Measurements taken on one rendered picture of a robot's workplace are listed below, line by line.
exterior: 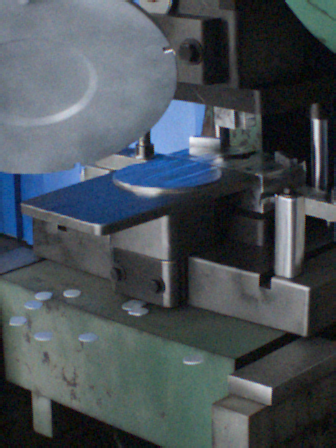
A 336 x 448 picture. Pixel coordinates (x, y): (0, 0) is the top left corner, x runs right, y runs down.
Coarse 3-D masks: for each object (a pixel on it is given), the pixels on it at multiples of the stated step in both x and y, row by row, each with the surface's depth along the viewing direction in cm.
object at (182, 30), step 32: (160, 0) 142; (192, 0) 141; (192, 32) 138; (224, 32) 138; (256, 32) 139; (288, 32) 144; (192, 64) 139; (224, 64) 140; (256, 64) 141; (288, 64) 145
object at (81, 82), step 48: (0, 0) 113; (48, 0) 113; (96, 0) 113; (0, 48) 118; (48, 48) 118; (96, 48) 118; (144, 48) 118; (0, 96) 123; (48, 96) 124; (96, 96) 124; (144, 96) 124; (0, 144) 129; (48, 144) 129; (96, 144) 130
